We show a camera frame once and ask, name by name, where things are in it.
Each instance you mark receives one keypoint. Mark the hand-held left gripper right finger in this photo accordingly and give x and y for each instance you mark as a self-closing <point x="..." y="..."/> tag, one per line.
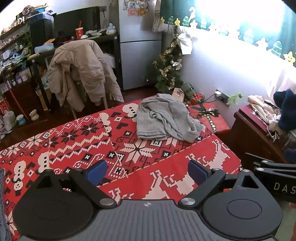
<point x="196" y="170"/>

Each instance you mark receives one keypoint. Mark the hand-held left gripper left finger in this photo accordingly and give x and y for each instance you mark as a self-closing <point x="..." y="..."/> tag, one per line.
<point x="97" y="170"/>

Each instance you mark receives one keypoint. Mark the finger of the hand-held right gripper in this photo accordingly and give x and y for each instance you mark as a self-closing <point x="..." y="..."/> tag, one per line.
<point x="266" y="170"/>
<point x="259" y="158"/>

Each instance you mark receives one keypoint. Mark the grey knitted sweater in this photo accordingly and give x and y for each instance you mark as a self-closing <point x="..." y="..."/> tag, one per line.
<point x="161" y="115"/>

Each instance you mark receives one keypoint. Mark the brown wooden nightstand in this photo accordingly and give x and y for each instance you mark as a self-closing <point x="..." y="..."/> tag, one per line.
<point x="249" y="136"/>

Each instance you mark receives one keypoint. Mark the red patterned blanket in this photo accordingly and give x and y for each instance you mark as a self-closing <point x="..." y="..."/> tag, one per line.
<point x="81" y="139"/>

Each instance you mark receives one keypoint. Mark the maroon flat case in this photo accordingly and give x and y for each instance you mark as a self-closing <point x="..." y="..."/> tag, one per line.
<point x="252" y="115"/>

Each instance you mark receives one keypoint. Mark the cream cloth pile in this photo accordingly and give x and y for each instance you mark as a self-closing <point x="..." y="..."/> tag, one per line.
<point x="261" y="106"/>

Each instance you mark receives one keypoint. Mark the red gift box with ribbon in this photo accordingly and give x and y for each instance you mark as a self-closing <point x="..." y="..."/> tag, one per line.
<point x="219" y="120"/>

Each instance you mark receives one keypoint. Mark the blue plush toy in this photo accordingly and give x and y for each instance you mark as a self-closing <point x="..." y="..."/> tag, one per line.
<point x="286" y="109"/>

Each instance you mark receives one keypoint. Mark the green plant sprig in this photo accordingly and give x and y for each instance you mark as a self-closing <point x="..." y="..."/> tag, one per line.
<point x="233" y="98"/>

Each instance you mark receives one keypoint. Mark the small red gift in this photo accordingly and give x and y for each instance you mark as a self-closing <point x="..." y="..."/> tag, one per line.
<point x="197" y="97"/>

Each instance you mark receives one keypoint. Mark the brown patterned gift box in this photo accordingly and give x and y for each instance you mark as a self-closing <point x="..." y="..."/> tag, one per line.
<point x="178" y="94"/>

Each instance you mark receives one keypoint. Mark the green wrapped gift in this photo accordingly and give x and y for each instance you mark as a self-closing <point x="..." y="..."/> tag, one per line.
<point x="187" y="89"/>

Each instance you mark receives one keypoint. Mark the white ceramic pot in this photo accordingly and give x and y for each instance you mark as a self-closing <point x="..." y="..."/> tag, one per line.
<point x="34" y="115"/>

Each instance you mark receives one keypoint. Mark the blue white bowl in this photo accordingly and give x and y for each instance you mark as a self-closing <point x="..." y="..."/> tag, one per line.
<point x="20" y="120"/>

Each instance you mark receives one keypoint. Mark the small decorated christmas tree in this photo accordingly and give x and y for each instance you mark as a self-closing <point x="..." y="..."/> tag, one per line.
<point x="168" y="76"/>

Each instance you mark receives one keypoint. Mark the blue grey knitted cloth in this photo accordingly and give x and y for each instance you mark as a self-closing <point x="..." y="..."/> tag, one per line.
<point x="1" y="197"/>

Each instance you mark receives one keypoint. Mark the white plastic bag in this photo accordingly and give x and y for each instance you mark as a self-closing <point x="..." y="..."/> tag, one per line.
<point x="9" y="120"/>

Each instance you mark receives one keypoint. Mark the brown wooden cabinet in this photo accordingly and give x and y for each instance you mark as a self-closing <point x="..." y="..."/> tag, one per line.
<point x="25" y="97"/>

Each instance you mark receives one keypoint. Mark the beige padded jacket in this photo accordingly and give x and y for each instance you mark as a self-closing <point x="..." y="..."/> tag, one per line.
<point x="78" y="67"/>

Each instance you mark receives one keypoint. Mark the red broom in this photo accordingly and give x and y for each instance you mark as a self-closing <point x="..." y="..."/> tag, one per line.
<point x="16" y="99"/>

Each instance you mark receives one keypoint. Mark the red printed box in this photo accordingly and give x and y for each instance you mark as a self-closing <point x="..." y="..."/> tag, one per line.
<point x="4" y="106"/>

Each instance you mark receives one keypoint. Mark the silver refrigerator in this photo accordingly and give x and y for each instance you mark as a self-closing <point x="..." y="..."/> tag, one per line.
<point x="138" y="64"/>

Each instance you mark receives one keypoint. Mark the white bow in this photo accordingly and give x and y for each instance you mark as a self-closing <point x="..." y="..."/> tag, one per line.
<point x="186" y="44"/>

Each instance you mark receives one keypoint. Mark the light blue folded cloth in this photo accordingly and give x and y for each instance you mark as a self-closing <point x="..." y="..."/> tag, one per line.
<point x="45" y="48"/>

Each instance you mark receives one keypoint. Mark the red paper cup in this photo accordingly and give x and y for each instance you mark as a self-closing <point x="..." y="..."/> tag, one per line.
<point x="78" y="33"/>

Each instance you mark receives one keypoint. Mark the light blue figurine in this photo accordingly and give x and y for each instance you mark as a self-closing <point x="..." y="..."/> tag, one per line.
<point x="111" y="28"/>

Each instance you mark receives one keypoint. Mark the black box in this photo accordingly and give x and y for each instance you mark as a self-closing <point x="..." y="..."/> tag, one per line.
<point x="40" y="32"/>

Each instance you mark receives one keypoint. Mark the black television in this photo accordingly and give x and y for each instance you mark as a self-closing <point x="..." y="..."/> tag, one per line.
<point x="69" y="23"/>

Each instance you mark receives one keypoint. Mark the beige tied curtain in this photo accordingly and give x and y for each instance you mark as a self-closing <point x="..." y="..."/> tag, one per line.
<point x="161" y="23"/>

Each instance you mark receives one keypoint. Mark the cluttered shelf rack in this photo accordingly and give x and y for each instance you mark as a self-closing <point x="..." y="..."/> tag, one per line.
<point x="13" y="34"/>

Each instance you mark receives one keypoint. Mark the green printed curtain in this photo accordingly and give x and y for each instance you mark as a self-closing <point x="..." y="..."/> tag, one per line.
<point x="175" y="11"/>

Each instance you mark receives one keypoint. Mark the fridge stickers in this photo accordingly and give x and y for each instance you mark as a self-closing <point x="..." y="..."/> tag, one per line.
<point x="135" y="8"/>

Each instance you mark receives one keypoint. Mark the wall socket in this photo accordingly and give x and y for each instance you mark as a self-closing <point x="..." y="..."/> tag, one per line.
<point x="223" y="97"/>

